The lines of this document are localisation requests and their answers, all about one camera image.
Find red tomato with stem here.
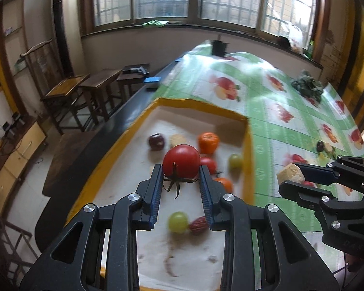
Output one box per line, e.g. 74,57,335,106
200,156,222,177

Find pale fruit chunk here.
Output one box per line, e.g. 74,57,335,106
170,134,187,148
277,163,306,185
323,143,335,155

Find black cup on table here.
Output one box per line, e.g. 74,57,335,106
211,34,228,58

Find small dark stool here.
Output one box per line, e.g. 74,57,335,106
117,63,150,103

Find dark plum in pile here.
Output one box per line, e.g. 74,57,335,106
316,141,325,153

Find wooden stool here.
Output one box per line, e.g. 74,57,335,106
79,69,124,125

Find white box with yellow rim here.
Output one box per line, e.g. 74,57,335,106
69,98,254,290

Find wooden chair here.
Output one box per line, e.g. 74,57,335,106
19,40,90,135

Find dark red plum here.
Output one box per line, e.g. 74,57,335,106
148,133,165,151

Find fruit-print green tablecloth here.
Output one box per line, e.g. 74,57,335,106
155,41,364,286

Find tall standing air conditioner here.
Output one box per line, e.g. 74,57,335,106
50,0,87,76

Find green cloth on windowsill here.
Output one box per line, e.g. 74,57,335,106
142,20,169,28

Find blue sponge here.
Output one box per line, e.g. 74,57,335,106
143,76,162,85

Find low wooden cabinet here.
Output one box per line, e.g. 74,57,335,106
0,118,46,216

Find small orange tangerine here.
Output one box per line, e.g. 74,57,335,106
215,177,233,193

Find green round fruit in box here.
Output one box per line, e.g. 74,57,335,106
228,154,243,170

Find leafy green vegetable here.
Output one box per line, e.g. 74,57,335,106
290,70,323,103

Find pale fruit chunk back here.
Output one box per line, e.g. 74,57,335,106
323,143,335,155

